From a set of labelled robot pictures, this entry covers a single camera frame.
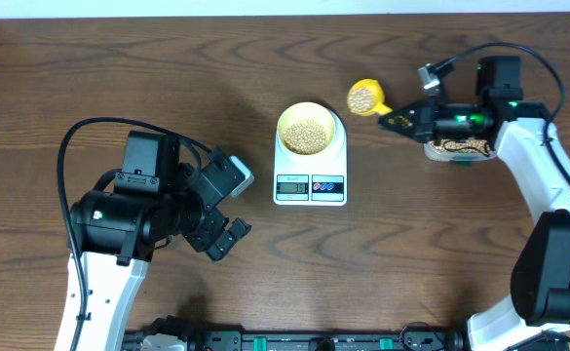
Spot yellow measuring scoop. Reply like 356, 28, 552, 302
347, 79, 393, 116

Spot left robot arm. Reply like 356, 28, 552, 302
56, 131, 253, 350

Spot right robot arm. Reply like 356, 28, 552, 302
378, 56, 570, 350

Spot soybeans in scoop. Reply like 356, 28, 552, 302
347, 88, 375, 114

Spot white digital kitchen scale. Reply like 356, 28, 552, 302
273, 108, 348, 206

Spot soybeans in yellow bowl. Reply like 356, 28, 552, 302
283, 120, 330, 155

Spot yellow plastic bowl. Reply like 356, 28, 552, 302
277, 102, 336, 156

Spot pile of soybeans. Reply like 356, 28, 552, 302
432, 139, 491, 157

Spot clear plastic container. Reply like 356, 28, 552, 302
423, 139, 497, 163

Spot green tape label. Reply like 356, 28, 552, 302
450, 160, 473, 167

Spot black right camera cable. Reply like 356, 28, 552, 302
433, 41, 570, 215

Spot black camera cable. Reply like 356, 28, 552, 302
56, 116, 215, 351
433, 41, 570, 215

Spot black left camera cable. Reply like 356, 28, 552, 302
56, 116, 215, 351

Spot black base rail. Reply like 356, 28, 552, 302
120, 316, 469, 351

